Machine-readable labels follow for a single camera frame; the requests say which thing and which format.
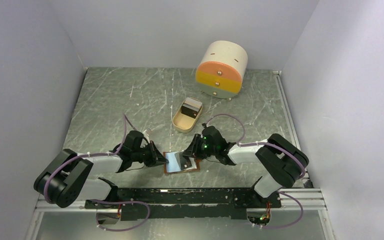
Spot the aluminium frame rail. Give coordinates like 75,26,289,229
273,70,337,240

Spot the beige oval card tray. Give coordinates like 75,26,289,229
172,101,203,133

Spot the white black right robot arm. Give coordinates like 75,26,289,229
182,126,309,207

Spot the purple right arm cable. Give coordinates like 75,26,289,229
205,113,307,230

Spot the round mini drawer cabinet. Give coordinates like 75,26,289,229
195,40,248,99

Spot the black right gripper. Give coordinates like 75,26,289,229
182,134,218,160

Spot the stack of credit cards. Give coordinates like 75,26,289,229
180,97,203,119

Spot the brown leather card holder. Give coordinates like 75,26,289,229
163,151,200,175

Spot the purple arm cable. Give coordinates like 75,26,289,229
42,114,150,205
205,113,307,230

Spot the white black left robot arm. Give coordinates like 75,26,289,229
33,130,168,208

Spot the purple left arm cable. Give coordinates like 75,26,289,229
42,114,150,205

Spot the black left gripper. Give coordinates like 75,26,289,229
132,140,169,168

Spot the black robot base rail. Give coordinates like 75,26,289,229
84,187,281,221

